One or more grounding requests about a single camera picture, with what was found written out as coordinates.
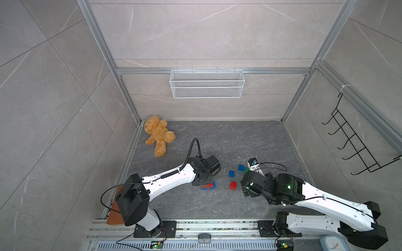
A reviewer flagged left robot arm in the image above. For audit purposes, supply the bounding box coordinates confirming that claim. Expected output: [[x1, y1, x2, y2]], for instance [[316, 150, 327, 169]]
[[100, 138, 222, 233]]

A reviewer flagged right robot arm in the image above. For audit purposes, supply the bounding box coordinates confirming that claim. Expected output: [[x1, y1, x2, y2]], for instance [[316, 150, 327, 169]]
[[241, 171, 388, 250]]

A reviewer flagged red square lego brick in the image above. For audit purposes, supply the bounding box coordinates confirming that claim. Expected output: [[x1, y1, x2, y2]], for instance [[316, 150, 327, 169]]
[[229, 182, 237, 190]]

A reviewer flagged brown teddy bear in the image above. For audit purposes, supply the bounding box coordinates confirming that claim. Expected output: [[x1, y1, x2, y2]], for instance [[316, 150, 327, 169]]
[[144, 115, 176, 158]]

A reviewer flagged brown block at left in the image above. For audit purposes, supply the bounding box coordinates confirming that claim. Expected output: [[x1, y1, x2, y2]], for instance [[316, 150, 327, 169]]
[[106, 186, 124, 225]]

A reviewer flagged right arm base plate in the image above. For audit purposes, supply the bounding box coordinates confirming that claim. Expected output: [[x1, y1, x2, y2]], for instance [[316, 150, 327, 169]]
[[257, 220, 302, 237]]

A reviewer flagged aluminium front rail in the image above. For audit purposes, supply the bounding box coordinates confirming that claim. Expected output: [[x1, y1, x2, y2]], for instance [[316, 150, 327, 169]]
[[84, 219, 322, 251]]

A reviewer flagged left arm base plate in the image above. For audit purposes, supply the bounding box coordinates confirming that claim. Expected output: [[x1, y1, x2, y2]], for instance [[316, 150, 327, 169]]
[[133, 221, 177, 238]]

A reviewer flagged white wire mesh basket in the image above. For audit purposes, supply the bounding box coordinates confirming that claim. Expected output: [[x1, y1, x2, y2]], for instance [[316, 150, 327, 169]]
[[169, 70, 245, 99]]

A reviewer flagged blue-rimmed clock on rail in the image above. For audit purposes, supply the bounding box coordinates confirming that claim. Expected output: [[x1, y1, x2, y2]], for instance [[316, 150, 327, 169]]
[[320, 235, 350, 251]]

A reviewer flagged black wall hook rack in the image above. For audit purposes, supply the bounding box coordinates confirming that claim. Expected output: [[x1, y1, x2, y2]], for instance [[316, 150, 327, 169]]
[[321, 94, 402, 176]]

